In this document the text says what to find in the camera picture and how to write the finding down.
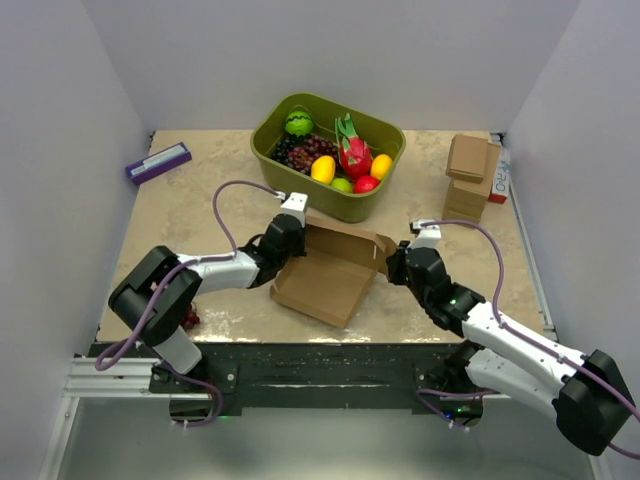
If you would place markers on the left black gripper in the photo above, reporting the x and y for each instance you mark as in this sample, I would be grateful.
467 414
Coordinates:
299 248

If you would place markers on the stack of folded cardboard boxes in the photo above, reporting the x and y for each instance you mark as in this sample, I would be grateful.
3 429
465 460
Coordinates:
466 200

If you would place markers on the aluminium frame rail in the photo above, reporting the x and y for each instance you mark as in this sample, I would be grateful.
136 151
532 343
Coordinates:
113 427

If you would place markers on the top folded cardboard box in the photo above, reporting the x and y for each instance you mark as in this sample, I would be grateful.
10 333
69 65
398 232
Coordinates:
467 158

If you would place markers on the green lime toy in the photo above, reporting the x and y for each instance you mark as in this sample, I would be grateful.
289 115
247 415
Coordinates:
342 184

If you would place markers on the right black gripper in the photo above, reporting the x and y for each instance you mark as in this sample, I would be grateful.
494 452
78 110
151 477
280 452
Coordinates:
395 262

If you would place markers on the brown cardboard paper box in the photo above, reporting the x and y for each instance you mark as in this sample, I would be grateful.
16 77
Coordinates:
330 282

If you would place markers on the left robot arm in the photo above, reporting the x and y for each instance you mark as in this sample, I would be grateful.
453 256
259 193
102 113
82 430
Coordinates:
154 298

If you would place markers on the green watermelon toy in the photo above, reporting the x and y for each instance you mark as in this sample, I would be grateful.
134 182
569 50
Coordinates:
298 123

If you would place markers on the red grape bunch on table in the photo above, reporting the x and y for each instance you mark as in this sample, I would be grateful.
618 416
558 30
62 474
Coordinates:
190 320

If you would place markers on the pink dragon fruit toy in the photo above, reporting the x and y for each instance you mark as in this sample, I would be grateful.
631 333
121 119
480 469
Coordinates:
355 157

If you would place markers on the yellow mango toy left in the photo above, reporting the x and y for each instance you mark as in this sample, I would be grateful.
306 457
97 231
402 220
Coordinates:
323 169

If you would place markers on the red apple toy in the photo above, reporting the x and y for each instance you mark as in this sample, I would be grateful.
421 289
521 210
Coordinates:
365 184

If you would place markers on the olive green plastic bin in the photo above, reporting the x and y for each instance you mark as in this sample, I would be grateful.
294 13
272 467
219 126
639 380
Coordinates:
382 138

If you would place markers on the red grape bunch in bin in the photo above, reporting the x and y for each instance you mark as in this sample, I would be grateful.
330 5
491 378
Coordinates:
309 149

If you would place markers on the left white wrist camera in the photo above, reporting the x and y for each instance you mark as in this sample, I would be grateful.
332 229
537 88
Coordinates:
294 204

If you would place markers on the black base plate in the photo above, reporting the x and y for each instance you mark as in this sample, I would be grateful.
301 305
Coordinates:
238 376

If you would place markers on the purple flat box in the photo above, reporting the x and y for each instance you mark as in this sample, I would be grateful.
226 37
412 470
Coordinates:
157 164

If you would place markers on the yellow mango toy right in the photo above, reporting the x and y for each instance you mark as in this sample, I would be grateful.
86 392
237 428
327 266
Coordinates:
381 166

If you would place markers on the dark purple grape bunch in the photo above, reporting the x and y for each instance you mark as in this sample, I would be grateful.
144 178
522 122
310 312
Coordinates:
282 152

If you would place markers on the white red printed box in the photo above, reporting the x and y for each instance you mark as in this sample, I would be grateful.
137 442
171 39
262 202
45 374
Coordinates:
501 182

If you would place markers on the yellow mango toy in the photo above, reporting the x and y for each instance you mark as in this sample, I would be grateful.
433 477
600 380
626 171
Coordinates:
381 166
323 169

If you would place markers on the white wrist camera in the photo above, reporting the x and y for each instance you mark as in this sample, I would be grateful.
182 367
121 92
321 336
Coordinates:
427 234
294 204

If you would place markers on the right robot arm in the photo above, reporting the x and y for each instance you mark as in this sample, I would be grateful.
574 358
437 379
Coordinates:
585 395

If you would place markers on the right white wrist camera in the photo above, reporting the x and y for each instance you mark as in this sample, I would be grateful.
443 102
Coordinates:
427 234

